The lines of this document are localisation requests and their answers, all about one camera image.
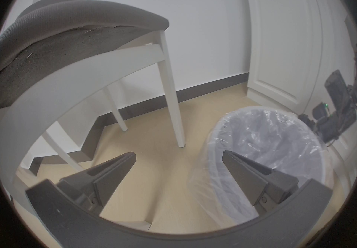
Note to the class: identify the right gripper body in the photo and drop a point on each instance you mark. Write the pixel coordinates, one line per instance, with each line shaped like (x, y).
(336, 125)

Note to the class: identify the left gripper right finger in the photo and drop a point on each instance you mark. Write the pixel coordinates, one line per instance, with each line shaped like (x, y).
(251, 177)

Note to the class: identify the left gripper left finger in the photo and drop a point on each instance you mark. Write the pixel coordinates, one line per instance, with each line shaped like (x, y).
(106, 177)

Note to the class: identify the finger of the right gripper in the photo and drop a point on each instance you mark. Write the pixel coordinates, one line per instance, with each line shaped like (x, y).
(308, 121)

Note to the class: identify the clear plastic bag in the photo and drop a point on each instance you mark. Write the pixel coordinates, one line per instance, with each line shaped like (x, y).
(198, 179)

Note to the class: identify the white trash bin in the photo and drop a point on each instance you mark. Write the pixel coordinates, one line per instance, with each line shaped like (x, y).
(220, 182)

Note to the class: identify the white wardrobe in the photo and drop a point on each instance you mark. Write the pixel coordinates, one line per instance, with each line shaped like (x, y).
(279, 45)

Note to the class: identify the grey and white chair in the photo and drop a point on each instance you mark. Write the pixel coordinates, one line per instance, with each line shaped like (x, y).
(69, 31)

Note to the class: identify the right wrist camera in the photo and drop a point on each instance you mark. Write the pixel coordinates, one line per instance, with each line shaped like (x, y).
(319, 110)

